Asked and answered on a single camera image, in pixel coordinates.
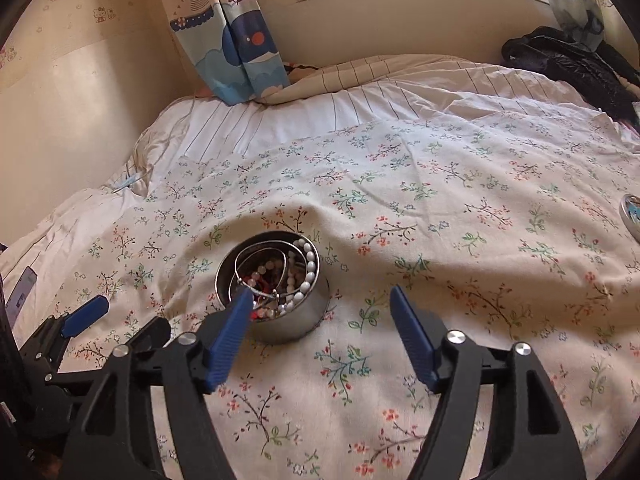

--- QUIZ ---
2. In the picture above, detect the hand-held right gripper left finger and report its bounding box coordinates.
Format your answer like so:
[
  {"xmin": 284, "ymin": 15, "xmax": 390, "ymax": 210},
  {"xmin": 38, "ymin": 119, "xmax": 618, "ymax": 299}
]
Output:
[{"xmin": 65, "ymin": 287, "xmax": 256, "ymax": 480}]

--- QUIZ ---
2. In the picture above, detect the pink and blue curtain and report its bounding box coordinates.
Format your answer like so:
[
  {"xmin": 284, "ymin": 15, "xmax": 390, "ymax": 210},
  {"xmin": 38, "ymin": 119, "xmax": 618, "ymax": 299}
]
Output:
[{"xmin": 535, "ymin": 0, "xmax": 606, "ymax": 51}]

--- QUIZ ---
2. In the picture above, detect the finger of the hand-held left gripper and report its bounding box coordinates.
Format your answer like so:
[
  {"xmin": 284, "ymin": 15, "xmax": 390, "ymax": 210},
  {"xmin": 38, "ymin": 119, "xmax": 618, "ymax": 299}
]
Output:
[
  {"xmin": 20, "ymin": 296, "xmax": 110, "ymax": 376},
  {"xmin": 125, "ymin": 316, "xmax": 172, "ymax": 356}
]

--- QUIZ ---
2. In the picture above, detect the whale print curtain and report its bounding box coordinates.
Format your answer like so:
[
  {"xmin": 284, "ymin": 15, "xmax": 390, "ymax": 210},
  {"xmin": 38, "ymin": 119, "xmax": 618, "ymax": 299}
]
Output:
[{"xmin": 155, "ymin": 0, "xmax": 291, "ymax": 107}]

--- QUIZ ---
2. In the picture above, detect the round metal tin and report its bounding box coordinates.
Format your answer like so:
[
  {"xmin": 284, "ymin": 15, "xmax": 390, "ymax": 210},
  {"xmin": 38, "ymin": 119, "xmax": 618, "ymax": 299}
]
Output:
[{"xmin": 215, "ymin": 231, "xmax": 321, "ymax": 346}]

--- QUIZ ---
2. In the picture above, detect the silver bangle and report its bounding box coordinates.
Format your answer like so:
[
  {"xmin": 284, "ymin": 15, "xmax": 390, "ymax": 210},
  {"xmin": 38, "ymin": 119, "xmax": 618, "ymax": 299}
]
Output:
[{"xmin": 227, "ymin": 241, "xmax": 292, "ymax": 307}]

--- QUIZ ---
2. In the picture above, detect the black jacket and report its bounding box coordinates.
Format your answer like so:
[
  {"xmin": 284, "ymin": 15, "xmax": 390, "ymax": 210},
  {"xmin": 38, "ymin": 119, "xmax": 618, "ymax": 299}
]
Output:
[{"xmin": 501, "ymin": 26, "xmax": 640, "ymax": 126}]

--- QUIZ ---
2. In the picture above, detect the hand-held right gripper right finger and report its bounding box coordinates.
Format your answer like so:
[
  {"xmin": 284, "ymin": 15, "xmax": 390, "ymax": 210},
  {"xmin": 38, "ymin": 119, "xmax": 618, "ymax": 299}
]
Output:
[{"xmin": 389, "ymin": 285, "xmax": 588, "ymax": 480}]

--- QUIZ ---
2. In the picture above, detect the striped beige blanket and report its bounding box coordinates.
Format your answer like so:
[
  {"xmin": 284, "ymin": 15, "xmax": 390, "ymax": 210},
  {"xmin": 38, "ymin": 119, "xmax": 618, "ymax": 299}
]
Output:
[{"xmin": 260, "ymin": 55, "xmax": 481, "ymax": 106}]

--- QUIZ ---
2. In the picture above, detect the round tin lid blue print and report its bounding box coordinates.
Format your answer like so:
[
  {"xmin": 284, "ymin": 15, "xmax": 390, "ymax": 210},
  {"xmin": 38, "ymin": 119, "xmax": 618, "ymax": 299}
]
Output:
[{"xmin": 620, "ymin": 194, "xmax": 640, "ymax": 233}]

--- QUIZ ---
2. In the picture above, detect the floral duvet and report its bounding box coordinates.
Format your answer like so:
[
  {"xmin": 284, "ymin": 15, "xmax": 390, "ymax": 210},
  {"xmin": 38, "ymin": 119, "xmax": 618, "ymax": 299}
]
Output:
[{"xmin": 0, "ymin": 77, "xmax": 640, "ymax": 480}]

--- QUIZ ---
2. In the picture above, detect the pile of mixed bracelets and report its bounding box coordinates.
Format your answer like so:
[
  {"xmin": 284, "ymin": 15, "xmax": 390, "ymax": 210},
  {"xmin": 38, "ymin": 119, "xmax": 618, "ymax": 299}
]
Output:
[{"xmin": 245, "ymin": 255, "xmax": 301, "ymax": 322}]

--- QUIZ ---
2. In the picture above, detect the white bead bracelet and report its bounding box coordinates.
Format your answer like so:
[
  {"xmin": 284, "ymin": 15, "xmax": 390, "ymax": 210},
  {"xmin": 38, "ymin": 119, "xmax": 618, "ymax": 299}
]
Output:
[{"xmin": 277, "ymin": 240, "xmax": 318, "ymax": 318}]

